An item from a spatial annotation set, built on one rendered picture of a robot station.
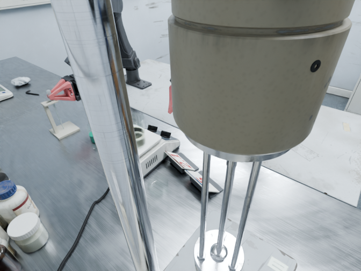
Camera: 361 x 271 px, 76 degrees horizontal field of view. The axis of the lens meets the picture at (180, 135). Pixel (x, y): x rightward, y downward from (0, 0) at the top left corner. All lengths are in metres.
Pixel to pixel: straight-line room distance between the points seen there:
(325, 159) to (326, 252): 0.31
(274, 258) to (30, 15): 1.95
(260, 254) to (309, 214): 0.18
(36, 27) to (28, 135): 1.18
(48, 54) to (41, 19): 0.24
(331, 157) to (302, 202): 0.22
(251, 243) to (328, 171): 0.34
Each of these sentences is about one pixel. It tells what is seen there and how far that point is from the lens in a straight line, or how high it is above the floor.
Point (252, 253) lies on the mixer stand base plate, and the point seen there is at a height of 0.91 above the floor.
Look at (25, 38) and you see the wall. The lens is 2.04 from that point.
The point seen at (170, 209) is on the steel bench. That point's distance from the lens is 0.60.
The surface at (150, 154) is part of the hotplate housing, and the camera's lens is 0.65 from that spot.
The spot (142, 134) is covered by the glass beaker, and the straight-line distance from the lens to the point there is 0.62.
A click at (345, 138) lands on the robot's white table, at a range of 0.95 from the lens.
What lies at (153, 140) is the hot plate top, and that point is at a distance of 0.66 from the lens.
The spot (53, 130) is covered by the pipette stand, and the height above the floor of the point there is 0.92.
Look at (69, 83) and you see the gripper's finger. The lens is 0.87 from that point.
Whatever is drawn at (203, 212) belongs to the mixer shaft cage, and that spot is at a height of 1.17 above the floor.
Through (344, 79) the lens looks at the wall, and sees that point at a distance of 3.47.
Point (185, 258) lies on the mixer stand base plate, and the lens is 0.53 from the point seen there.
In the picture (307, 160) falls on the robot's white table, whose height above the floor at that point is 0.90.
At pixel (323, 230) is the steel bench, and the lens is 0.64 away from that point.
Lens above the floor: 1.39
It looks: 37 degrees down
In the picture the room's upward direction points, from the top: 2 degrees counter-clockwise
